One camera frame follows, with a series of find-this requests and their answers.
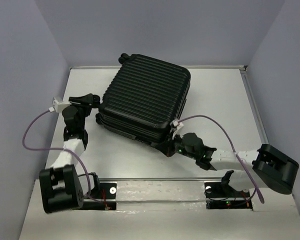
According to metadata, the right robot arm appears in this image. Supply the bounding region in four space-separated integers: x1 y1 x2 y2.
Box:
156 132 299 196

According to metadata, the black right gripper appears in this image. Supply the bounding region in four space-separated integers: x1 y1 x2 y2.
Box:
155 130 197 160

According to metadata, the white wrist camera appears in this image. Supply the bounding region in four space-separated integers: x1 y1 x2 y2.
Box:
170 119 184 139
52 96 71 114

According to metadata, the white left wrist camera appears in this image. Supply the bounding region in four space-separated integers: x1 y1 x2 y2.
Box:
52 96 71 114

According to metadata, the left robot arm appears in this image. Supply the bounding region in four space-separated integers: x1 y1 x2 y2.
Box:
39 93 101 214

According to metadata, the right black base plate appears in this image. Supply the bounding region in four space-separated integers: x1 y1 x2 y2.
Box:
204 182 253 210

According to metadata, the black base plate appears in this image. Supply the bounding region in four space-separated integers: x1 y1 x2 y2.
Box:
204 182 253 210
81 181 117 211

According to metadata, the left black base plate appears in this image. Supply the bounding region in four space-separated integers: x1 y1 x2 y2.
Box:
81 181 117 211

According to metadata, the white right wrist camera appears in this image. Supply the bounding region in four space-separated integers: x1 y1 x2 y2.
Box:
170 119 184 139

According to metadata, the black hard-shell suitcase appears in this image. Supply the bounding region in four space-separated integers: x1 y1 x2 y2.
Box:
95 53 191 147

